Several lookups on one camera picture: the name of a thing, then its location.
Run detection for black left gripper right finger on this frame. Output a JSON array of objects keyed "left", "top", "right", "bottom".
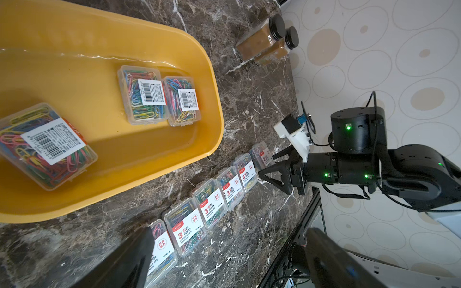
[{"left": 304, "top": 228, "right": 385, "bottom": 288}]

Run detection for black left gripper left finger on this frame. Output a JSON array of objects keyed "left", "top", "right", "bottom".
[{"left": 73, "top": 227, "right": 154, "bottom": 288}]

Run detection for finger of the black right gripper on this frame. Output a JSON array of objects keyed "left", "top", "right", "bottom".
[
  {"left": 273, "top": 145, "right": 300, "bottom": 160},
  {"left": 258, "top": 160, "right": 293, "bottom": 195}
]

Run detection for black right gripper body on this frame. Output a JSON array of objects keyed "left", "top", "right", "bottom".
[{"left": 288, "top": 158, "right": 309, "bottom": 196}]

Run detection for clear paper clip box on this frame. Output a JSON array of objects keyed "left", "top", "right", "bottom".
[
  {"left": 233, "top": 153, "right": 258, "bottom": 193},
  {"left": 145, "top": 219, "right": 178, "bottom": 288},
  {"left": 192, "top": 178, "right": 228, "bottom": 230},
  {"left": 162, "top": 198, "right": 206, "bottom": 257},
  {"left": 216, "top": 166, "right": 244, "bottom": 211},
  {"left": 249, "top": 142, "right": 275, "bottom": 171},
  {"left": 117, "top": 65, "right": 169, "bottom": 126},
  {"left": 162, "top": 76, "right": 201, "bottom": 127}
]

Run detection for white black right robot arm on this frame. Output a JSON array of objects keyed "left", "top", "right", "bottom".
[{"left": 259, "top": 106, "right": 461, "bottom": 235}]

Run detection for yellow plastic storage tray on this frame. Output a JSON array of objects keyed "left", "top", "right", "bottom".
[{"left": 1, "top": 1, "right": 224, "bottom": 223}]

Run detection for brown spice jar right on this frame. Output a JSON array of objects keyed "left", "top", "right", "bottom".
[{"left": 253, "top": 26, "right": 300, "bottom": 66}]

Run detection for brown spice jar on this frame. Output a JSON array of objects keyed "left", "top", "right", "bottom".
[
  {"left": 235, "top": 14, "right": 286, "bottom": 61},
  {"left": 253, "top": 26, "right": 300, "bottom": 66}
]

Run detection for brown spice jar left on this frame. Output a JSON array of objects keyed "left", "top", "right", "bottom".
[{"left": 235, "top": 14, "right": 286, "bottom": 61}]

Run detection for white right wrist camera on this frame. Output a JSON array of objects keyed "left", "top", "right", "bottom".
[{"left": 274, "top": 114, "right": 313, "bottom": 163}]

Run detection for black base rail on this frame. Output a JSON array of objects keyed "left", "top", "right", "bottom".
[{"left": 258, "top": 187, "right": 325, "bottom": 288}]

